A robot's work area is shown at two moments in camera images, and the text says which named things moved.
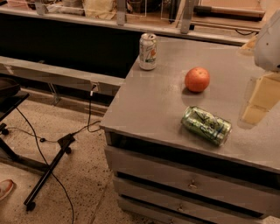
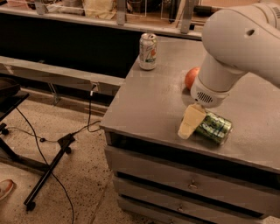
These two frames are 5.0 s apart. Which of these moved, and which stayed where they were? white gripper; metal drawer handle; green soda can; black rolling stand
Moved: white gripper
Stayed: green soda can; black rolling stand; metal drawer handle
